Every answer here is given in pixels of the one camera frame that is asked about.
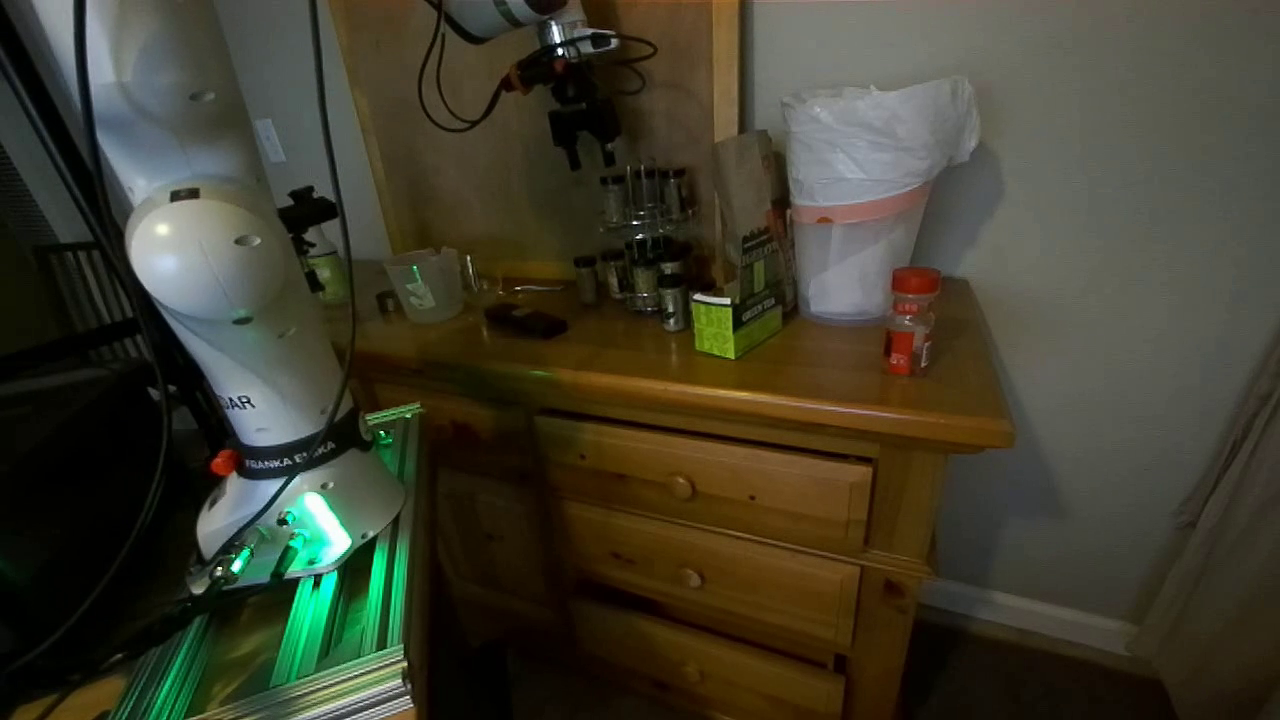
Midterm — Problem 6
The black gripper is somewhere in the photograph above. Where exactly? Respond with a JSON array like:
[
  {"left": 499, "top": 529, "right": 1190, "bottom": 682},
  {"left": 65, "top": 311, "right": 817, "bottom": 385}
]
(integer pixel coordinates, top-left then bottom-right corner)
[{"left": 541, "top": 57, "right": 629, "bottom": 175}]

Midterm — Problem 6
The racked black-capped spice bottle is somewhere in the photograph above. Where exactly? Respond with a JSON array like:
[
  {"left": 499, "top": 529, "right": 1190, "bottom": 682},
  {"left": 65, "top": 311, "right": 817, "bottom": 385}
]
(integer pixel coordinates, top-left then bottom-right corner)
[
  {"left": 597, "top": 169, "right": 630, "bottom": 235},
  {"left": 662, "top": 162, "right": 700, "bottom": 227},
  {"left": 629, "top": 163, "right": 666, "bottom": 233},
  {"left": 625, "top": 239, "right": 662, "bottom": 319},
  {"left": 656, "top": 257, "right": 692, "bottom": 337}
]

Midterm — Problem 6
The spray bottle with black trigger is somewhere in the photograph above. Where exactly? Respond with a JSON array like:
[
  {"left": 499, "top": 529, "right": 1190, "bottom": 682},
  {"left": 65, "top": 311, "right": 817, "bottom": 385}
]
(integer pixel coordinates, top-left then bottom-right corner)
[{"left": 275, "top": 183, "right": 355, "bottom": 307}]

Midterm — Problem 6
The red spice bottle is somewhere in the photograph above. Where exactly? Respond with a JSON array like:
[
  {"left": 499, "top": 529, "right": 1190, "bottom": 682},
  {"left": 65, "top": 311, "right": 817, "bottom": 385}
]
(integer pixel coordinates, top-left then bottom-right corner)
[{"left": 881, "top": 266, "right": 942, "bottom": 379}]

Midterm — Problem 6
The black metal rack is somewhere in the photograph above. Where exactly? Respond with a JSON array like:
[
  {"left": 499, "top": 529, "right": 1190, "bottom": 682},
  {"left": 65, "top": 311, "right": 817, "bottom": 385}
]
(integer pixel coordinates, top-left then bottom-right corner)
[{"left": 33, "top": 235, "right": 148, "bottom": 353}]

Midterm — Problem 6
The brown paper bag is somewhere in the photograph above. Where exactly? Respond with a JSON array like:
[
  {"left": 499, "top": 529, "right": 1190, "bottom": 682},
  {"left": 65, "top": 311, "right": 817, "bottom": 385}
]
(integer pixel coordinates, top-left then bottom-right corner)
[{"left": 706, "top": 128, "right": 793, "bottom": 293}]

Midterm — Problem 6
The flat black object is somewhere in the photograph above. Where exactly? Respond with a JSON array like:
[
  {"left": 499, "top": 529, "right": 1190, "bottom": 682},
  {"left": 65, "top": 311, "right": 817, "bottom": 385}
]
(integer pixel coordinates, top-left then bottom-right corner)
[{"left": 480, "top": 302, "right": 574, "bottom": 346}]

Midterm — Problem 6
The wooden back board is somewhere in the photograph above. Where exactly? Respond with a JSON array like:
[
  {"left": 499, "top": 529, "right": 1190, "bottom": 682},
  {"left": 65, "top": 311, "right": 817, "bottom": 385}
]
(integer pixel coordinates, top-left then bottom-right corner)
[{"left": 325, "top": 0, "right": 746, "bottom": 276}]

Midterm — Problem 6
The clear glass jar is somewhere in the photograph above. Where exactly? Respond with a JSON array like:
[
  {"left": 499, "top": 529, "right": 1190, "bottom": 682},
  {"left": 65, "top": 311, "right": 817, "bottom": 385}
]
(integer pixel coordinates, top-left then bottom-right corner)
[{"left": 382, "top": 244, "right": 471, "bottom": 329}]

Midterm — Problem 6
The green cardboard box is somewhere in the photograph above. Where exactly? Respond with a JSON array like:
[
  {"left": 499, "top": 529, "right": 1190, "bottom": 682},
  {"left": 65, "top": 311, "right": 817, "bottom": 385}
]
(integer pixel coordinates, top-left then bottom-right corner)
[{"left": 683, "top": 223, "right": 797, "bottom": 365}]

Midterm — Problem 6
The white plastic bin bag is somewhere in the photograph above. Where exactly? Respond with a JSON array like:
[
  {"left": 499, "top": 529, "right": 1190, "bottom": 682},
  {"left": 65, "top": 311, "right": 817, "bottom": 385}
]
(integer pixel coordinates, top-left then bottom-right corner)
[{"left": 768, "top": 73, "right": 983, "bottom": 213}]

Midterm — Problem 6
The white bin with pink band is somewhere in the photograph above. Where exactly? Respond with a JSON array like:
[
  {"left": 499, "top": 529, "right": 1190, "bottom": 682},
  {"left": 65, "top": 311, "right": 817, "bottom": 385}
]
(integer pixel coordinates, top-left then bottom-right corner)
[{"left": 784, "top": 181, "right": 937, "bottom": 326}]

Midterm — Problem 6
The wooden dresser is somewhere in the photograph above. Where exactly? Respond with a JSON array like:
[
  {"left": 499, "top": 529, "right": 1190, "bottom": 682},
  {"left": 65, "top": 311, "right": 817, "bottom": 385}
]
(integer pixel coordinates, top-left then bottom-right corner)
[{"left": 346, "top": 257, "right": 1019, "bottom": 720}]

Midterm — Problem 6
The wooden drawer with knob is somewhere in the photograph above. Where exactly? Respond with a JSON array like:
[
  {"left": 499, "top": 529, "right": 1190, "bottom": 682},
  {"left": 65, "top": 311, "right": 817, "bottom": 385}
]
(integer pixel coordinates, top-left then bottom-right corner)
[
  {"left": 552, "top": 496, "right": 867, "bottom": 658},
  {"left": 530, "top": 410, "right": 881, "bottom": 560}
]

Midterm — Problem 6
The wooden drawer without knob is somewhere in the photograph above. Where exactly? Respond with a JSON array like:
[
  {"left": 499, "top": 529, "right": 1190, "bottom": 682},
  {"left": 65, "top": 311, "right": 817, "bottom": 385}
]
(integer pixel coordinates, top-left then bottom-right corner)
[{"left": 569, "top": 592, "right": 852, "bottom": 720}]

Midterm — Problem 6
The white baseboard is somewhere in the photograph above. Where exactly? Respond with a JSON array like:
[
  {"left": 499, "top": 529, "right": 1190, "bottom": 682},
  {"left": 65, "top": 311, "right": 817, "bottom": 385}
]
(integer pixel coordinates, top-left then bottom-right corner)
[{"left": 916, "top": 573, "right": 1152, "bottom": 674}]

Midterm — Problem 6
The white door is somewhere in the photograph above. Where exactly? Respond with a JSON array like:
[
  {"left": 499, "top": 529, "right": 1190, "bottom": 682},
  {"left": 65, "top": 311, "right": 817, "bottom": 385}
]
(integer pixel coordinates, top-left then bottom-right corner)
[{"left": 1137, "top": 326, "right": 1280, "bottom": 720}]

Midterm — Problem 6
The metal wire spice rack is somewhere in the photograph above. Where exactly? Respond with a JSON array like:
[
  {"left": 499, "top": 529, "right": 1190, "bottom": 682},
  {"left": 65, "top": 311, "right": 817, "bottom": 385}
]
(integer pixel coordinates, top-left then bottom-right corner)
[{"left": 590, "top": 162, "right": 704, "bottom": 337}]

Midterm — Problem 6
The long black cable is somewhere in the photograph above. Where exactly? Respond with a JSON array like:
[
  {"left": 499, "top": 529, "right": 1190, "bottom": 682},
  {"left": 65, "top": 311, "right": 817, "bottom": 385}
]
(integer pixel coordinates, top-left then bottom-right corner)
[{"left": 300, "top": 0, "right": 366, "bottom": 451}]

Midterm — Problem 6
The white light switch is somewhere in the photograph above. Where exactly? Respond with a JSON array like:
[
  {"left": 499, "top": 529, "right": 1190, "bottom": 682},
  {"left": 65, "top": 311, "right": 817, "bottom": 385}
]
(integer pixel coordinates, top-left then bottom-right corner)
[{"left": 248, "top": 117, "right": 293, "bottom": 169}]

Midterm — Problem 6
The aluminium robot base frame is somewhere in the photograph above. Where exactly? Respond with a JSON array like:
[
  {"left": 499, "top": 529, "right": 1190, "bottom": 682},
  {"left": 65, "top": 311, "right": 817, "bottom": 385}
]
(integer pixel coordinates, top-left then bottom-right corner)
[{"left": 107, "top": 397, "right": 430, "bottom": 720}]

